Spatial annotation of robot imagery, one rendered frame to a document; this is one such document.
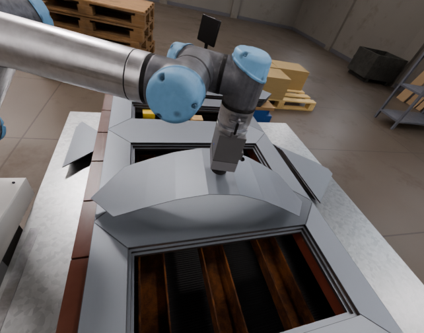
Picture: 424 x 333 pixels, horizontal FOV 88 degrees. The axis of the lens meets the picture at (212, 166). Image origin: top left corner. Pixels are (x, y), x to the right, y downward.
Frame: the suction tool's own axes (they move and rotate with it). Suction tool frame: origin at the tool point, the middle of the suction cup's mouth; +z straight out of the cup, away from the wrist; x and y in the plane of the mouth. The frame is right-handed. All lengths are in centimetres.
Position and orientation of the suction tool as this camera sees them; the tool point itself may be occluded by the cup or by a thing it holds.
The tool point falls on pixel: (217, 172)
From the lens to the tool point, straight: 61.0
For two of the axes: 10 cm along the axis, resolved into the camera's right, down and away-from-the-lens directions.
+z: -2.0, 7.2, 6.6
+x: -9.8, -1.3, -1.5
